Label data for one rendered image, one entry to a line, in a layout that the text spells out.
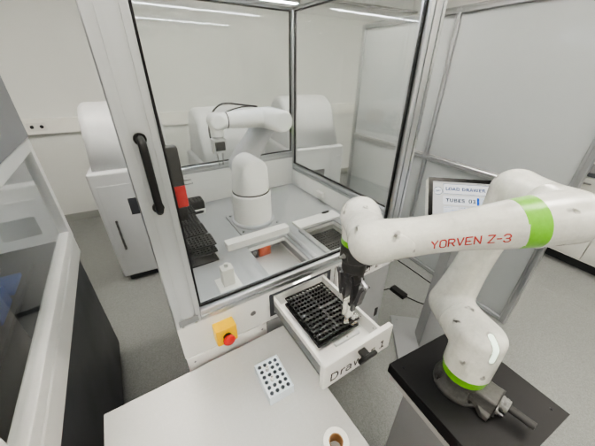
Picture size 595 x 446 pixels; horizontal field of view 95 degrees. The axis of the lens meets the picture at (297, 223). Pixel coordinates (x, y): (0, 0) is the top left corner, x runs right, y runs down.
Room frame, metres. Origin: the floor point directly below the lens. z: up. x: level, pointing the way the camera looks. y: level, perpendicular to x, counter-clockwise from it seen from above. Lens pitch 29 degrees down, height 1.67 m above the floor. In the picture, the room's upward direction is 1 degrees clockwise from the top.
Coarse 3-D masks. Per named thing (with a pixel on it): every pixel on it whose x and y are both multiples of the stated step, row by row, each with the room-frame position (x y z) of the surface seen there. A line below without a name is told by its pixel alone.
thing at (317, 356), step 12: (324, 276) 0.90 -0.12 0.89; (300, 288) 0.85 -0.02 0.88; (336, 288) 0.83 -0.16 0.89; (276, 300) 0.76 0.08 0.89; (276, 312) 0.74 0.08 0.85; (288, 312) 0.76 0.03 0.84; (360, 312) 0.71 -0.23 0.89; (288, 324) 0.67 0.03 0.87; (360, 324) 0.70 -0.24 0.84; (372, 324) 0.66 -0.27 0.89; (300, 336) 0.61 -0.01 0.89; (360, 336) 0.65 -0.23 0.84; (312, 348) 0.56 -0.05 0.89; (324, 348) 0.60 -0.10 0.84; (336, 348) 0.60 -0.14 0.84; (312, 360) 0.54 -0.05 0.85; (324, 360) 0.56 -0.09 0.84
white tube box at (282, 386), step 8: (264, 360) 0.58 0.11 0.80; (272, 360) 0.58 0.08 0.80; (256, 368) 0.55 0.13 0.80; (264, 368) 0.55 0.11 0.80; (272, 368) 0.57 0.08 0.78; (280, 368) 0.56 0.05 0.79; (264, 376) 0.53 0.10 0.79; (280, 376) 0.53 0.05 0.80; (288, 376) 0.53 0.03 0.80; (264, 384) 0.50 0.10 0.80; (272, 384) 0.50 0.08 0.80; (280, 384) 0.50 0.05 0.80; (288, 384) 0.51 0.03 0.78; (264, 392) 0.49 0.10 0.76; (272, 392) 0.48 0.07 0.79; (280, 392) 0.48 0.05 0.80; (288, 392) 0.49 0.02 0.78; (272, 400) 0.46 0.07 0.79
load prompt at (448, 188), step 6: (444, 186) 1.28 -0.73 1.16; (450, 186) 1.27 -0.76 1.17; (456, 186) 1.27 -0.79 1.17; (462, 186) 1.27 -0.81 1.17; (468, 186) 1.26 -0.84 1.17; (474, 186) 1.26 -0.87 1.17; (480, 186) 1.26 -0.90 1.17; (486, 186) 1.26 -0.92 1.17; (444, 192) 1.26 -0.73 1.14; (450, 192) 1.25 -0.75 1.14; (456, 192) 1.25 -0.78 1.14; (462, 192) 1.25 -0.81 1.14; (468, 192) 1.24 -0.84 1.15; (474, 192) 1.24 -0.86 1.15; (480, 192) 1.24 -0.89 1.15; (486, 192) 1.24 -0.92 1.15
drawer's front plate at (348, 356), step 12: (384, 324) 0.63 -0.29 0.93; (372, 336) 0.58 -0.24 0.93; (384, 336) 0.61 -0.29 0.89; (348, 348) 0.54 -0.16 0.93; (360, 348) 0.55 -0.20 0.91; (372, 348) 0.58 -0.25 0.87; (336, 360) 0.50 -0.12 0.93; (348, 360) 0.52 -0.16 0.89; (324, 372) 0.47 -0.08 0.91; (348, 372) 0.53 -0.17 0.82; (324, 384) 0.47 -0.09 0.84
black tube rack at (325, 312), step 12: (312, 288) 0.82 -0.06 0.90; (324, 288) 0.82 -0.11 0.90; (288, 300) 0.76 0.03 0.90; (300, 300) 0.76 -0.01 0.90; (312, 300) 0.76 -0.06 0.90; (324, 300) 0.76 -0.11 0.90; (336, 300) 0.76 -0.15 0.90; (300, 312) 0.70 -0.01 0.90; (312, 312) 0.70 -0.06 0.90; (324, 312) 0.70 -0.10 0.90; (336, 312) 0.73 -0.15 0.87; (300, 324) 0.68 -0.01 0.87; (312, 324) 0.65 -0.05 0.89; (324, 324) 0.65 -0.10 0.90; (336, 324) 0.65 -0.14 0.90; (312, 336) 0.62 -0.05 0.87; (336, 336) 0.62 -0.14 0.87
